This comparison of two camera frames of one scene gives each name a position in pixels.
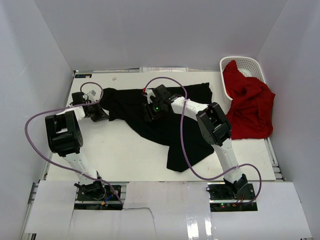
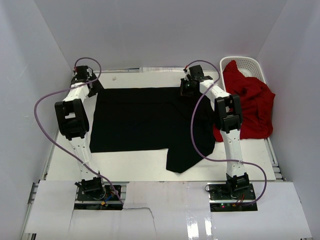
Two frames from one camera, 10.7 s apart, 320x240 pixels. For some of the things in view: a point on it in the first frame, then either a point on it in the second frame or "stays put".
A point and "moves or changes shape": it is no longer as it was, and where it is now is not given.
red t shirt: x=250 y=113 stays put
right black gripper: x=148 y=109 to x=182 y=90
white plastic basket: x=249 y=67 stays put
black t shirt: x=180 y=132 moves or changes shape
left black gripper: x=101 y=115 to x=98 y=87
